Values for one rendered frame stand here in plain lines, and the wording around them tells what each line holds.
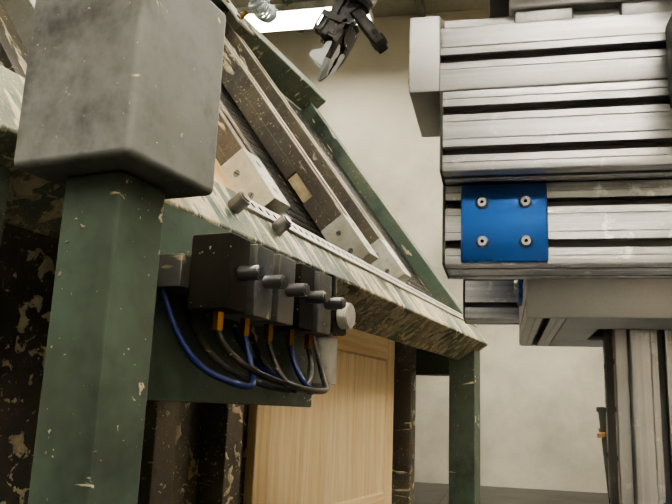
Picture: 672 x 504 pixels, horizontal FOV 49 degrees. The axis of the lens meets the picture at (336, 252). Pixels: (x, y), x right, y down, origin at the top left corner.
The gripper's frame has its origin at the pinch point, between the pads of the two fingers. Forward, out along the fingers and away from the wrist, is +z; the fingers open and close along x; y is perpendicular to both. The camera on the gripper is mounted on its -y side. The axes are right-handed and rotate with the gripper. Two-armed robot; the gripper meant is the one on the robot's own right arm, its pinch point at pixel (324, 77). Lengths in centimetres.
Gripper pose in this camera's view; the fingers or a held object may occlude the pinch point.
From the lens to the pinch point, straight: 174.1
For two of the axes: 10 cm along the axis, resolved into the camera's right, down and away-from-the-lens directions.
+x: -2.2, -2.1, -9.5
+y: -8.5, -4.4, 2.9
